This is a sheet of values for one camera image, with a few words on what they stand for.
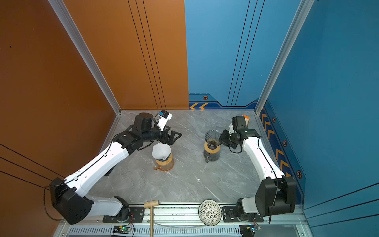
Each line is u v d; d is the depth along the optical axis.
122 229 0.71
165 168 0.89
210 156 0.87
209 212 0.74
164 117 0.64
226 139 0.73
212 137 0.86
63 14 0.71
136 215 0.74
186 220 0.73
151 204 0.76
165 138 0.65
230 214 0.73
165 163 0.81
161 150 0.82
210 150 0.85
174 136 0.66
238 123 0.65
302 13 0.71
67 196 0.38
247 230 0.70
